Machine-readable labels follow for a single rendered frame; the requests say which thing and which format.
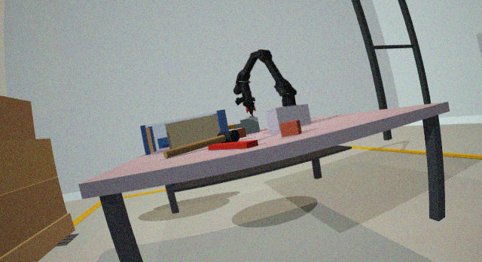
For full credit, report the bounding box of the wooden-handled mallet with black head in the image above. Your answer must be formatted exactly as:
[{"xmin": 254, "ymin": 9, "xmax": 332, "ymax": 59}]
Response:
[{"xmin": 163, "ymin": 130, "xmax": 239, "ymax": 159}]

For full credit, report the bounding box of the reddish-brown box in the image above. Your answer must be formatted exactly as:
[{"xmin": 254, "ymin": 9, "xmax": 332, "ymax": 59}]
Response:
[
  {"xmin": 234, "ymin": 128, "xmax": 246, "ymax": 138},
  {"xmin": 279, "ymin": 120, "xmax": 302, "ymax": 137}
]

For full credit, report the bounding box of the red flat bar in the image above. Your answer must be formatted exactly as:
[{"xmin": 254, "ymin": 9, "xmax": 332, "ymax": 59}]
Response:
[{"xmin": 208, "ymin": 140, "xmax": 258, "ymax": 151}]

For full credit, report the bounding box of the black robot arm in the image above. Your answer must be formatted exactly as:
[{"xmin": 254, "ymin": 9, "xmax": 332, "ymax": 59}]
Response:
[{"xmin": 233, "ymin": 50, "xmax": 297, "ymax": 107}]

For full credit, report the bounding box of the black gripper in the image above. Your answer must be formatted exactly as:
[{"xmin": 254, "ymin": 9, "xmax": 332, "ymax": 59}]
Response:
[{"xmin": 242, "ymin": 90, "xmax": 255, "ymax": 114}]

